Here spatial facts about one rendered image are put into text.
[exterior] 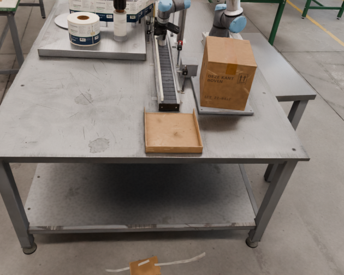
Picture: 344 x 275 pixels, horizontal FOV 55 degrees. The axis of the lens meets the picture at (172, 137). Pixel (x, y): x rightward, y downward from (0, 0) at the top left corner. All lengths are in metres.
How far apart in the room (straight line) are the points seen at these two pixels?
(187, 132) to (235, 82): 0.36
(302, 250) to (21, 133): 1.81
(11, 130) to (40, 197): 0.62
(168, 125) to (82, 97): 0.50
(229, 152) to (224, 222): 0.62
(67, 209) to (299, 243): 1.50
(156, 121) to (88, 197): 0.72
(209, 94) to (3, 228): 1.52
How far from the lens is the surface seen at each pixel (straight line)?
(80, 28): 2.21
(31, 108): 1.80
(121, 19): 2.26
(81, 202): 2.09
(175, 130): 1.61
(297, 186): 2.75
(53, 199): 2.14
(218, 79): 1.69
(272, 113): 1.90
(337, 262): 2.46
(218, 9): 2.34
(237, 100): 1.76
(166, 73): 1.96
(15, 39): 3.31
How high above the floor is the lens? 1.86
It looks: 41 degrees down
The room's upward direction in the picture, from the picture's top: 7 degrees clockwise
